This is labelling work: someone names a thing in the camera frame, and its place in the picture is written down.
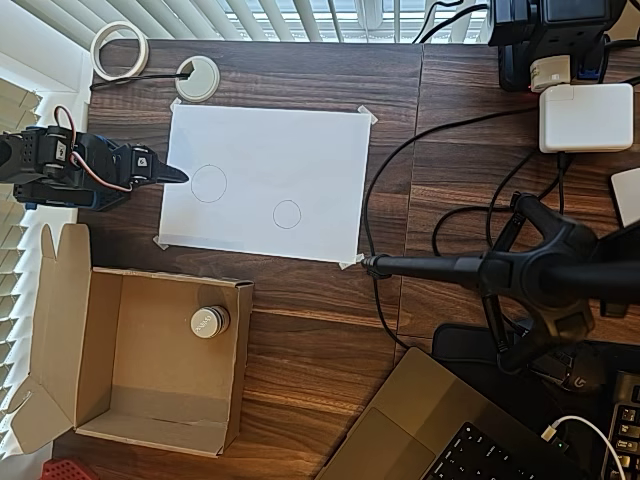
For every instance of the glass jar with silver lid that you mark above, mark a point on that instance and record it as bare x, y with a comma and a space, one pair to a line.
207, 322

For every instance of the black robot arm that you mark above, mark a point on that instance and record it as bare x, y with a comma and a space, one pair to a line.
30, 155

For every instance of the open cardboard box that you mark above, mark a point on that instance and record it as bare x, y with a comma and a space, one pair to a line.
160, 360

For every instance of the masking tape piece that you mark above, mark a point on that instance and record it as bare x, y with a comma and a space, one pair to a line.
176, 104
369, 116
161, 243
350, 262

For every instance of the blue and black table clamp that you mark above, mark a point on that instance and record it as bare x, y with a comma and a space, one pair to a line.
30, 205

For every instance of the white paper sheet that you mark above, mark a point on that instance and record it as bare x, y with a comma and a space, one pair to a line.
280, 160

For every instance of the white masking tape roll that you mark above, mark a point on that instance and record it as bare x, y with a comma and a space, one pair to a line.
119, 26

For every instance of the black mouse pad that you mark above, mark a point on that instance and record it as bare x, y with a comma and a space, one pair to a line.
460, 345

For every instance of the grey laptop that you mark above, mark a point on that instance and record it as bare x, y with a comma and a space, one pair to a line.
400, 425

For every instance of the small white plug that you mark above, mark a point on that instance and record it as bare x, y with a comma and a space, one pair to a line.
550, 70

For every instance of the white square power adapter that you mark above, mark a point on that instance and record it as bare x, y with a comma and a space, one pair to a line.
585, 120

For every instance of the black power strip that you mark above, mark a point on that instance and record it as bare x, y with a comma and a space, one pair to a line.
570, 35

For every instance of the blue plug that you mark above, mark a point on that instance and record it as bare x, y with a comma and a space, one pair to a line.
590, 67

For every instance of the flat white device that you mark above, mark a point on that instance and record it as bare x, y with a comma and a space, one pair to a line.
630, 200

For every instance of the black computer mouse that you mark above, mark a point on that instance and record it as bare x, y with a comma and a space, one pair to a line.
582, 382

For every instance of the black keyboard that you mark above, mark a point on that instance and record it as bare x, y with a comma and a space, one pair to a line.
627, 430

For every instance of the black camera tripod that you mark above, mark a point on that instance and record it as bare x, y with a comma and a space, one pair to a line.
545, 275

